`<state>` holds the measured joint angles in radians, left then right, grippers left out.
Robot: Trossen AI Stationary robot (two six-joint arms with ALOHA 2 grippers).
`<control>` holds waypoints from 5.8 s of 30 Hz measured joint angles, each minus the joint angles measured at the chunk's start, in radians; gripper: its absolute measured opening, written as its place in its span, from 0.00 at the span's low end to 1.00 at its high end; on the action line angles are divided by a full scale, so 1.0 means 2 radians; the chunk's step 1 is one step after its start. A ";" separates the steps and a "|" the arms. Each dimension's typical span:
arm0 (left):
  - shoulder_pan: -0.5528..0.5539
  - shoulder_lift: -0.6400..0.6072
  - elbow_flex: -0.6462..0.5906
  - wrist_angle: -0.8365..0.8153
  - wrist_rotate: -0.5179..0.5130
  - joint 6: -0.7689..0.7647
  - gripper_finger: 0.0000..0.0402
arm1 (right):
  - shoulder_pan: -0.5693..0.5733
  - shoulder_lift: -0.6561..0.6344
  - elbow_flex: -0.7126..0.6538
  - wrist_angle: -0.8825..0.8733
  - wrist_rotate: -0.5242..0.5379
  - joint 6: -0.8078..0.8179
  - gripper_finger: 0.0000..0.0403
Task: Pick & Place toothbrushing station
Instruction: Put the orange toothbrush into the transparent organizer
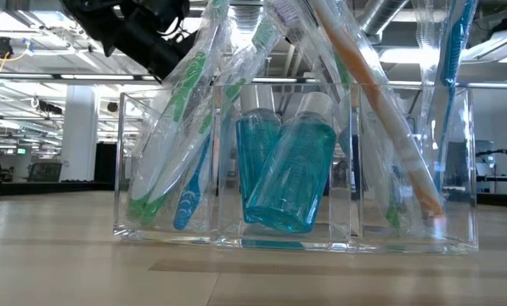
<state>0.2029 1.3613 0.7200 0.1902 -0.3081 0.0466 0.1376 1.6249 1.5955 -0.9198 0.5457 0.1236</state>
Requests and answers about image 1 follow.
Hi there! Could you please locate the teal mouthwash bottle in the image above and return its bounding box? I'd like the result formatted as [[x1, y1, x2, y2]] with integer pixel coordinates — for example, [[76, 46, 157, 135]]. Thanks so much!
[[234, 87, 283, 224]]

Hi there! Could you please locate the teal toothpaste tube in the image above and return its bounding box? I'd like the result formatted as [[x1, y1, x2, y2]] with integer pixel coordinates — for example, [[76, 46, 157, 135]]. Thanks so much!
[[243, 91, 338, 235]]

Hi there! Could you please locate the blue toothbrush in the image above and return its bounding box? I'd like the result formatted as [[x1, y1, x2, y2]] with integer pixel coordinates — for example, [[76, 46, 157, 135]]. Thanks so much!
[[412, 0, 479, 195], [172, 127, 214, 231]]

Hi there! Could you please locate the green toothbrush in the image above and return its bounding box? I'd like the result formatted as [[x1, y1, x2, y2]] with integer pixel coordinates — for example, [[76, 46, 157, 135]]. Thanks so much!
[[125, 0, 233, 229], [144, 16, 286, 213], [320, 42, 405, 230]]

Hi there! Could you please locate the orange toothbrush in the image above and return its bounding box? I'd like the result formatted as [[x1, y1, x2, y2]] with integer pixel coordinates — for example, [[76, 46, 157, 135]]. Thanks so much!
[[310, 0, 446, 220]]

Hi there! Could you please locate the clear acrylic organizer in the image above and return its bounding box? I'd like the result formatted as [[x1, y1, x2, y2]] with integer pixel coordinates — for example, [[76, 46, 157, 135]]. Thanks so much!
[[112, 82, 480, 256]]

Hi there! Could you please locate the black cabinet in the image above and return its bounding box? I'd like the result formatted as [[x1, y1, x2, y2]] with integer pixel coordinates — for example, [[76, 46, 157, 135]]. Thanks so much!
[[93, 142, 118, 184]]

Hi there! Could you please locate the white pillar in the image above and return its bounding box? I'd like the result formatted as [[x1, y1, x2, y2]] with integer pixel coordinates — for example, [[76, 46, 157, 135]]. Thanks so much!
[[59, 84, 100, 184]]

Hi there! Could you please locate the white ceiling light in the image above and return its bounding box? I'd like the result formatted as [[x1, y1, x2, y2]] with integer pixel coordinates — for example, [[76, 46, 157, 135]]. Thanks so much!
[[380, 25, 507, 65]]

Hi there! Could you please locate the black ceiling device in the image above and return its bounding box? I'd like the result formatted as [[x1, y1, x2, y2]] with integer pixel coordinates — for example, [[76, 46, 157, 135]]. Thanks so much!
[[36, 100, 63, 116]]

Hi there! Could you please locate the dark computer monitor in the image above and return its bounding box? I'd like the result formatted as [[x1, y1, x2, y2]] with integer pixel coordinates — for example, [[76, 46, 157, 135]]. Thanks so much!
[[26, 161, 64, 184]]

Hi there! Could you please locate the silver ceiling duct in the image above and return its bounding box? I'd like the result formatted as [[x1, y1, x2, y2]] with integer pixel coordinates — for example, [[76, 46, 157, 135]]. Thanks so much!
[[357, 0, 411, 37]]

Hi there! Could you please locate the yellow hanging cable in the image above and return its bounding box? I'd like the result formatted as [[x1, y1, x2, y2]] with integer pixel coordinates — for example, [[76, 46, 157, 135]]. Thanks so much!
[[0, 38, 33, 72]]

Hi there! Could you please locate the black ceiling camera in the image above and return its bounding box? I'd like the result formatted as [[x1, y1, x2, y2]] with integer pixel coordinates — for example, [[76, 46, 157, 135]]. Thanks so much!
[[0, 37, 14, 60]]

